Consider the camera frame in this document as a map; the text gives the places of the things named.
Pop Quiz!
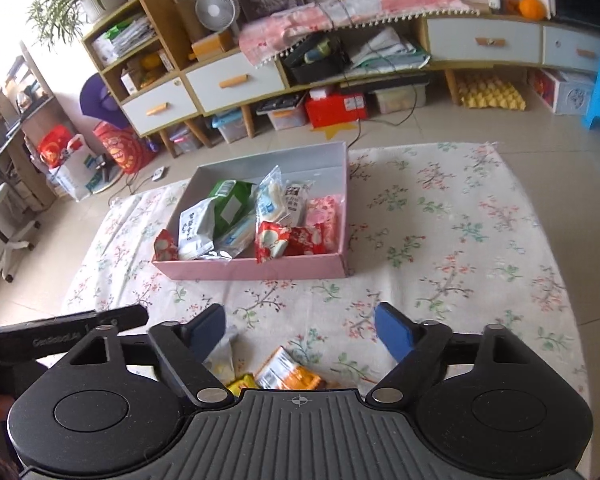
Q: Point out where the green snack packet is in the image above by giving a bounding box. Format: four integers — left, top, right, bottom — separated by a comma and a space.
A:
209, 180, 253, 238

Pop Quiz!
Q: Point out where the clear white bread packet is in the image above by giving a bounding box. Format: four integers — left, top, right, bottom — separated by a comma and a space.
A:
254, 166, 287, 226

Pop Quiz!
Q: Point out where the silver white snack packet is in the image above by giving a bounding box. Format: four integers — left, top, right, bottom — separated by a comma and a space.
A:
283, 181, 312, 228

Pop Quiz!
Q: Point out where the yellow snack packet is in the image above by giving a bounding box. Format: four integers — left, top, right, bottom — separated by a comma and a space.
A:
226, 373, 259, 398

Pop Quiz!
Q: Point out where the orange white snack packet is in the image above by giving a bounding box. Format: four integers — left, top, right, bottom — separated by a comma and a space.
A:
254, 347, 325, 390

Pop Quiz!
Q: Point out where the red white snack packet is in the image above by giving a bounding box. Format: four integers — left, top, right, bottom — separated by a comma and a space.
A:
152, 230, 178, 261

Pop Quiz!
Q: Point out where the white blue cake packet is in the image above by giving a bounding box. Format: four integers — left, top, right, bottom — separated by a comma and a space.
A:
178, 197, 216, 260

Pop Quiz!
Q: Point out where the red white candy packet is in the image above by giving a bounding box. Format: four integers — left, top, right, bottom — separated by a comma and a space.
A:
254, 221, 327, 263

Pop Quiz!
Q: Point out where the floral white tablecloth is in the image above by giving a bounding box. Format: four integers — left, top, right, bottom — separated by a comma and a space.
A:
68, 143, 588, 394

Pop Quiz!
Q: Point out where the pink cardboard box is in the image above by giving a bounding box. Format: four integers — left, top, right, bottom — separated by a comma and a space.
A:
152, 143, 348, 281

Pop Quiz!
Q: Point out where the pink wrapped snack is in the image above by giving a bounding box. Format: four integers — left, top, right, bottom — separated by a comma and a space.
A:
304, 195, 340, 252

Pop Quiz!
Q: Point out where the white paper shopping bag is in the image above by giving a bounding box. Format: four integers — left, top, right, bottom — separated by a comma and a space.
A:
38, 125, 108, 203

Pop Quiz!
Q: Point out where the red gift bag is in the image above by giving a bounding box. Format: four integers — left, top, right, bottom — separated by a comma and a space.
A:
93, 122, 156, 176

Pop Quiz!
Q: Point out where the red cardboard box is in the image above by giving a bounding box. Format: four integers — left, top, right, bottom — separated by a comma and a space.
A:
304, 93, 368, 129

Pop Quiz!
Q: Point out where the yellow egg tray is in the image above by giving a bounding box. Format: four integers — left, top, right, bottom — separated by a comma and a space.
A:
457, 73, 527, 112

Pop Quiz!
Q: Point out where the wooden tv cabinet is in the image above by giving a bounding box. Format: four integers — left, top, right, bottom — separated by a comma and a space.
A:
83, 0, 600, 150

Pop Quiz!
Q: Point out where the pink floral cabinet cloth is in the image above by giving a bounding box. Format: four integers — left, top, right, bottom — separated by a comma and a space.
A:
238, 0, 480, 67

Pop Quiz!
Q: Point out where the small white desk fan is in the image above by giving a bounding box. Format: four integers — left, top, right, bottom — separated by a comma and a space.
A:
195, 0, 240, 35

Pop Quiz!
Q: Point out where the lower orange fruit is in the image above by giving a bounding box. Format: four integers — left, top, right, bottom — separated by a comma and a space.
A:
518, 0, 547, 22

